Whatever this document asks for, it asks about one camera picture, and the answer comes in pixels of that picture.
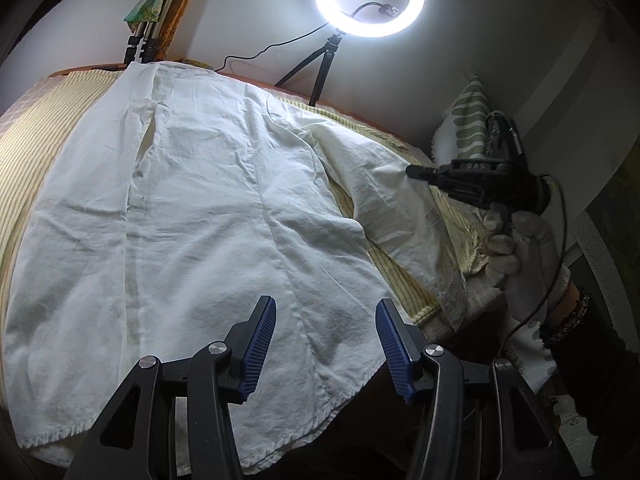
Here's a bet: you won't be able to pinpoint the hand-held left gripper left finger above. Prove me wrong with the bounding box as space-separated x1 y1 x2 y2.
64 296 277 480

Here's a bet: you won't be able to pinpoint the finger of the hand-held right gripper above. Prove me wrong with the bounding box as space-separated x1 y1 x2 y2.
406 164 457 188

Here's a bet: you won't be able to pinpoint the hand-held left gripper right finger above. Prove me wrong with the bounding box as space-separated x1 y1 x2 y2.
375 298 583 480

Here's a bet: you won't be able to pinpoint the white cotton shirt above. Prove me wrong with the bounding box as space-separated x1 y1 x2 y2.
2 60 468 476

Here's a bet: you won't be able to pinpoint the person's right forearm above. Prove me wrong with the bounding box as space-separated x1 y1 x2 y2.
539 285 640 441

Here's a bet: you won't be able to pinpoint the person's right hand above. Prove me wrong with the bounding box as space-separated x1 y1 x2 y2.
481 205 572 326

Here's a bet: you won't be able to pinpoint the green leaf print pillow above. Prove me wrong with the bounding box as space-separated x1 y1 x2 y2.
430 76 506 166

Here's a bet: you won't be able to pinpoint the beige checked blanket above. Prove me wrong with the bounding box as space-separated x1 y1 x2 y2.
462 260 507 313

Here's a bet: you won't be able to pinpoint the white green patterned cloth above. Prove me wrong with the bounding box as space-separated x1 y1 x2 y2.
502 330 593 461

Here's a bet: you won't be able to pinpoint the black mini tripod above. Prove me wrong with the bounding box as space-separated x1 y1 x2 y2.
275 34 346 107

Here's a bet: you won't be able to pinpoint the black gooseneck phone holder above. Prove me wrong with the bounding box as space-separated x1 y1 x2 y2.
350 2 401 18

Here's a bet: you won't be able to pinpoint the orange woven cloth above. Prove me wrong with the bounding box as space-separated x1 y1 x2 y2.
160 0 208 58

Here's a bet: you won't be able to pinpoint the yellow striped blanket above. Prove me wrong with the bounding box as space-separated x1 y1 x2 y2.
0 70 493 466

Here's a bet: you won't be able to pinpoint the folded metal stand poles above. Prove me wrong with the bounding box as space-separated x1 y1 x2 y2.
124 0 196 65

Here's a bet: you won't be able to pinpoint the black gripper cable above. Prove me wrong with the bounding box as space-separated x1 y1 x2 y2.
497 172 571 361

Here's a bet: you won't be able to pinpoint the black ring light cable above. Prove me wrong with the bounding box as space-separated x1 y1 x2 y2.
215 25 331 72

